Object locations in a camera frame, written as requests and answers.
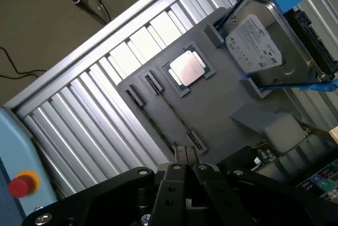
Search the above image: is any grey parts rack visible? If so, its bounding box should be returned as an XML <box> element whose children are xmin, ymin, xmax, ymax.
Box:
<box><xmin>117</xmin><ymin>6</ymin><xmax>314</xmax><ymax>158</ymax></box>

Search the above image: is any open PC case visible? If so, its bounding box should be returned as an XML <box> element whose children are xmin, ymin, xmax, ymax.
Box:
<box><xmin>219</xmin><ymin>123</ymin><xmax>338</xmax><ymax>207</ymax></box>

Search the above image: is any silver CPU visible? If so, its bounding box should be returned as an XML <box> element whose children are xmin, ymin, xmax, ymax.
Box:
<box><xmin>168</xmin><ymin>50</ymin><xmax>207</xmax><ymax>88</ymax></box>

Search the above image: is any brown cardboard box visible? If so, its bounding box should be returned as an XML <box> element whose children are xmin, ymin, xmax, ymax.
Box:
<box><xmin>328</xmin><ymin>127</ymin><xmax>338</xmax><ymax>143</ymax></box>

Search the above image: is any red emergency stop button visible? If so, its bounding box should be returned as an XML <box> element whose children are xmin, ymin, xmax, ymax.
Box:
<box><xmin>7</xmin><ymin>170</ymin><xmax>41</xmax><ymax>199</ymax></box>

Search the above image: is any light blue control box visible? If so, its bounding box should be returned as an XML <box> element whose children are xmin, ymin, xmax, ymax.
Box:
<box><xmin>0</xmin><ymin>105</ymin><xmax>58</xmax><ymax>223</ymax></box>

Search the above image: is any silver hard disk drive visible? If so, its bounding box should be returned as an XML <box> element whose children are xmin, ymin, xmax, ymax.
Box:
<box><xmin>224</xmin><ymin>0</ymin><xmax>326</xmax><ymax>79</ymax></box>

